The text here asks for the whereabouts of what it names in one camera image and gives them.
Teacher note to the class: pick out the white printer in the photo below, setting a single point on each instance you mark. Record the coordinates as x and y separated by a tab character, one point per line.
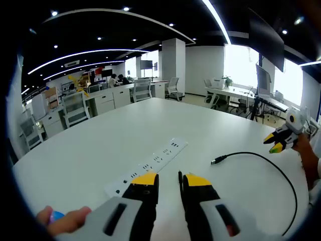
218	83

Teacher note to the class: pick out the white window desk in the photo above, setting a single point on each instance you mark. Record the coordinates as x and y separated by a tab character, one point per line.
230	93

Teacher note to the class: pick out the blue plastic piece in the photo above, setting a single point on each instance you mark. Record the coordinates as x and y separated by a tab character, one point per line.
57	216

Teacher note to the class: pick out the red wall poster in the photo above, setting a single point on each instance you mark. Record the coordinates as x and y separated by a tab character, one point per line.
96	72

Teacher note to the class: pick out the white cabinet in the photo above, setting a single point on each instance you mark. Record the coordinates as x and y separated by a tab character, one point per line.
38	106

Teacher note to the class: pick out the grey monitor on tripod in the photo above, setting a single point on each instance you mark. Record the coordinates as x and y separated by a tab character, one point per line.
262	79

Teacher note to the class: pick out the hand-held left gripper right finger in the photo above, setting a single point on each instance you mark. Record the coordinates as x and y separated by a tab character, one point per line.
200	198

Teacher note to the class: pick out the brown cardboard box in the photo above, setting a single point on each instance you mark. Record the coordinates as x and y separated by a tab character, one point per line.
51	96

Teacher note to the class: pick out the white table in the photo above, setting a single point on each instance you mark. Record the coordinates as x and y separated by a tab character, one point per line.
125	130

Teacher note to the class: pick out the black monitor on stand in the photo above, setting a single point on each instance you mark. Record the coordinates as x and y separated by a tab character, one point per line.
146	64

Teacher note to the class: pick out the white mesh office chair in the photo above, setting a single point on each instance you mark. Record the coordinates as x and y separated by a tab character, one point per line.
141	89
173	86
75	108
209	88
31	130

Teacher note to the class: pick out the green potted plant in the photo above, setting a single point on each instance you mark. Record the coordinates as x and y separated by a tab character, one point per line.
227	80

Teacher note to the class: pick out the white power strip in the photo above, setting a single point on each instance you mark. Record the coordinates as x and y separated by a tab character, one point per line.
160	155

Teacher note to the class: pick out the black keyboard stand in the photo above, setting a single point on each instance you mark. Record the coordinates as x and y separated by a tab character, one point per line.
274	103

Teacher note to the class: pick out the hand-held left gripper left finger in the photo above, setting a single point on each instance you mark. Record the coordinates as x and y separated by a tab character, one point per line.
118	213

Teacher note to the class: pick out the person's right hand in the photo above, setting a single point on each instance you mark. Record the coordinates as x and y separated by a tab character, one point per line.
304	146

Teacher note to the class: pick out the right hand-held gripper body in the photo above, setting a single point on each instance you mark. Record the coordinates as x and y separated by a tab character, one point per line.
297	121

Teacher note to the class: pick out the white square pillar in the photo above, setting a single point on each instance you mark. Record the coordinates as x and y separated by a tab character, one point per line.
173	67

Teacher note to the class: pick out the large black hanging screen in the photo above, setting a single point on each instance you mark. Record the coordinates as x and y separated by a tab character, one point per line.
267	40

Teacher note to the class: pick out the person's left hand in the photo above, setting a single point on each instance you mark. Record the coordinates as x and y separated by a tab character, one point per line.
70	221

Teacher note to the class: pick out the long white office desk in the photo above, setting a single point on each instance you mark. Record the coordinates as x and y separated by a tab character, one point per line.
110	98

